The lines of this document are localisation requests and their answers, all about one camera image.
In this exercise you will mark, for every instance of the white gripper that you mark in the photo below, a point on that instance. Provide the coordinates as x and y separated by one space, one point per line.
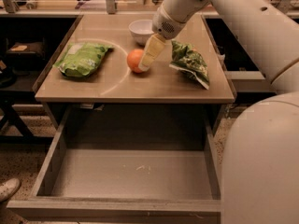
163 23

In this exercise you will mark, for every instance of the orange fruit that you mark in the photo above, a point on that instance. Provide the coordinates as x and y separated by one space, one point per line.
134 59

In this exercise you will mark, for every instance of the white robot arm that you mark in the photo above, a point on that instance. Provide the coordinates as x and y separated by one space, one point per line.
259 176

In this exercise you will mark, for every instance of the grey drawer cabinet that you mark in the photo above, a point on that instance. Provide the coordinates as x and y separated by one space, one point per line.
115 83

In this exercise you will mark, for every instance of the open grey top drawer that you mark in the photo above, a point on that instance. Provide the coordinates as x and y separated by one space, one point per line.
128 164

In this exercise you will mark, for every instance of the white bowl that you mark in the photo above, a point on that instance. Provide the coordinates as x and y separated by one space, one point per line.
141 31

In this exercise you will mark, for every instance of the dark green chip bag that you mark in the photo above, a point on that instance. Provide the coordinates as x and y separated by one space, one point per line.
187 60

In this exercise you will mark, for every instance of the light green snack bag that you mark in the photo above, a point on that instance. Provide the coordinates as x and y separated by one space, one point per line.
82 59

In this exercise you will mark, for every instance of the white shoe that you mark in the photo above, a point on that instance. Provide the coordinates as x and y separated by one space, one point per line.
9 188

